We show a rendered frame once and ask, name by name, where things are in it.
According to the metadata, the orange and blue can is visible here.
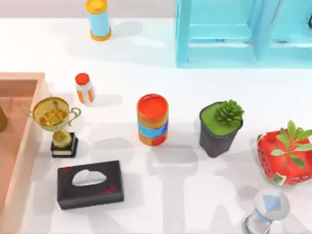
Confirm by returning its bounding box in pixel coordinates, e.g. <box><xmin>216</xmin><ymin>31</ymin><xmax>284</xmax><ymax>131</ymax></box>
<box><xmin>136</xmin><ymin>94</ymin><xmax>169</xmax><ymax>147</ymax></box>

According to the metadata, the black plant pot with succulent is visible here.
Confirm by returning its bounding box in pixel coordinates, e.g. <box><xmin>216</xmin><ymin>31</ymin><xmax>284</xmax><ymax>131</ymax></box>
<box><xmin>199</xmin><ymin>99</ymin><xmax>245</xmax><ymax>158</ymax></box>

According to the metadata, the white bottle with red cap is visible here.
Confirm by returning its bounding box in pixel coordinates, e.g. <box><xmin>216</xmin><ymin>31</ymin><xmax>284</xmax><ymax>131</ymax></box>
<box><xmin>75</xmin><ymin>73</ymin><xmax>96</xmax><ymax>106</ymax></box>

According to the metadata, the black tissue box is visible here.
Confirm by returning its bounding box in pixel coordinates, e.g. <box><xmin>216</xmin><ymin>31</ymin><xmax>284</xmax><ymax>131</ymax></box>
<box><xmin>57</xmin><ymin>159</ymin><xmax>125</xmax><ymax>210</ymax></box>

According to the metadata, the gold trophy on black base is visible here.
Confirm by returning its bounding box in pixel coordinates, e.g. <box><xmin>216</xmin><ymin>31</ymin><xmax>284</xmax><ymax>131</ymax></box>
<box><xmin>20</xmin><ymin>97</ymin><xmax>82</xmax><ymax>158</ymax></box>

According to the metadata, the light blue rack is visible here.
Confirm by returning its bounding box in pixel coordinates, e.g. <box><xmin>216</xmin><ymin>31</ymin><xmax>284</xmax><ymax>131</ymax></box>
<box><xmin>175</xmin><ymin>0</ymin><xmax>312</xmax><ymax>69</ymax></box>

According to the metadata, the blue and yellow can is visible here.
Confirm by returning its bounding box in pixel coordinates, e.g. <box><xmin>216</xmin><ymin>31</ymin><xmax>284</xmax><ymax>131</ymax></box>
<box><xmin>84</xmin><ymin>0</ymin><xmax>113</xmax><ymax>41</ymax></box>

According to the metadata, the red plant pot with leaves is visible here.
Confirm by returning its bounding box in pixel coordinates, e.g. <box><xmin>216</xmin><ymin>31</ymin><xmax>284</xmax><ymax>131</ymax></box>
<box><xmin>256</xmin><ymin>120</ymin><xmax>312</xmax><ymax>186</ymax></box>

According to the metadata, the salmon-coloured shallow box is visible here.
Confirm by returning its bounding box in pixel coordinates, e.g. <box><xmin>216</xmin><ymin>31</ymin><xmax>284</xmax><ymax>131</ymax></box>
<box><xmin>0</xmin><ymin>72</ymin><xmax>51</xmax><ymax>234</ymax></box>

